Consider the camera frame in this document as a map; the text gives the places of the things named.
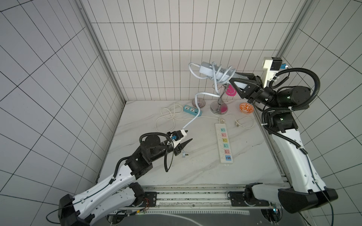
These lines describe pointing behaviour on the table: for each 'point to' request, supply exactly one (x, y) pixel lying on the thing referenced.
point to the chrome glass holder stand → (219, 108)
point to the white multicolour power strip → (224, 148)
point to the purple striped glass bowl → (201, 101)
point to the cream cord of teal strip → (166, 122)
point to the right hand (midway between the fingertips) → (231, 78)
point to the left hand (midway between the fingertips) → (185, 136)
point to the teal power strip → (192, 110)
